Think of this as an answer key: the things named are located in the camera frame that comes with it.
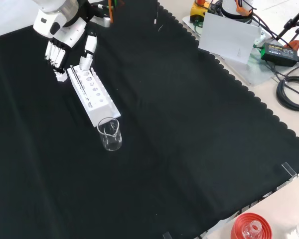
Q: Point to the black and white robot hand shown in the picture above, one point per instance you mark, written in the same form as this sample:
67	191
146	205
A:
69	35

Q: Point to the black power adapter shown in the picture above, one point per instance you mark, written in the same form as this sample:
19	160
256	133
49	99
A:
279	53

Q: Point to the grey metal base plate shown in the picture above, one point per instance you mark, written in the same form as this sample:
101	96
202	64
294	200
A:
259	74

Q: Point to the clear glass flask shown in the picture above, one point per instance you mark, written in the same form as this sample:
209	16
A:
256	225

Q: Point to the clear glass rod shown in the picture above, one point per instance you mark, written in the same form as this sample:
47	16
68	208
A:
77	78

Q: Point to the yellow stop button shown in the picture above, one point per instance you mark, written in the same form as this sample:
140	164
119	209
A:
199	13

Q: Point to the white test tube rack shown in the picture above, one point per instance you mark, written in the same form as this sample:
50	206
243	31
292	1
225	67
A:
99	112

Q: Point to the clear graduated glass beaker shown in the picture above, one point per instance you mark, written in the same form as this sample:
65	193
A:
112	147

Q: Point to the orange clamp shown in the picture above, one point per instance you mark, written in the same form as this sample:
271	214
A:
294	44

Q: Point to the black bench cloth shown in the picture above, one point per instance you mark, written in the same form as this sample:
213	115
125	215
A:
164	124

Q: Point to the pale board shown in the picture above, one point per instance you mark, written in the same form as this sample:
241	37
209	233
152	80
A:
224	37

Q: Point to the black tripod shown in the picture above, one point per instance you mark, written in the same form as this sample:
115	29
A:
292	18

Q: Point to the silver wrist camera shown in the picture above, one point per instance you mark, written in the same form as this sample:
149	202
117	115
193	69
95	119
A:
102	22

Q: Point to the red ribbed round stand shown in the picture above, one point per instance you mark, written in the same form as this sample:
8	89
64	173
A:
239	229

